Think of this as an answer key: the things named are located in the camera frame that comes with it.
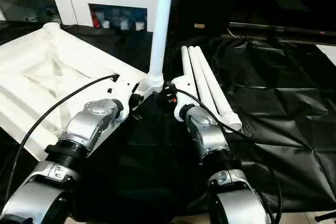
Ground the black left wrist camera cable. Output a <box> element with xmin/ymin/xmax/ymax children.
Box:
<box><xmin>5</xmin><ymin>73</ymin><xmax>120</xmax><ymax>209</ymax></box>

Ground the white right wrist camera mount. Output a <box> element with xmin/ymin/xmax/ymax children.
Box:
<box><xmin>170</xmin><ymin>74</ymin><xmax>196</xmax><ymax>122</ymax></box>

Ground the white plastic table top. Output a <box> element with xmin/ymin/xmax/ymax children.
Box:
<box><xmin>0</xmin><ymin>23</ymin><xmax>165</xmax><ymax>162</ymax></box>

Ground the black mat cloth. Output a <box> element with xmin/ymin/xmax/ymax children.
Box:
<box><xmin>0</xmin><ymin>20</ymin><xmax>336</xmax><ymax>214</ymax></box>

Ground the white plastic table leg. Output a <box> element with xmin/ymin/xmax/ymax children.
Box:
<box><xmin>194</xmin><ymin>46</ymin><xmax>242</xmax><ymax>132</ymax></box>
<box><xmin>188</xmin><ymin>46</ymin><xmax>234</xmax><ymax>133</ymax></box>
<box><xmin>181</xmin><ymin>46</ymin><xmax>197</xmax><ymax>83</ymax></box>
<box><xmin>146</xmin><ymin>0</ymin><xmax>176</xmax><ymax>93</ymax></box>

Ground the white flat board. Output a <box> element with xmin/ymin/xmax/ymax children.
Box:
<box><xmin>316</xmin><ymin>44</ymin><xmax>336</xmax><ymax>66</ymax></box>

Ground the black tripod leg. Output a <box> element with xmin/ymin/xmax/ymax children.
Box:
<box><xmin>314</xmin><ymin>207</ymin><xmax>336</xmax><ymax>221</ymax></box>

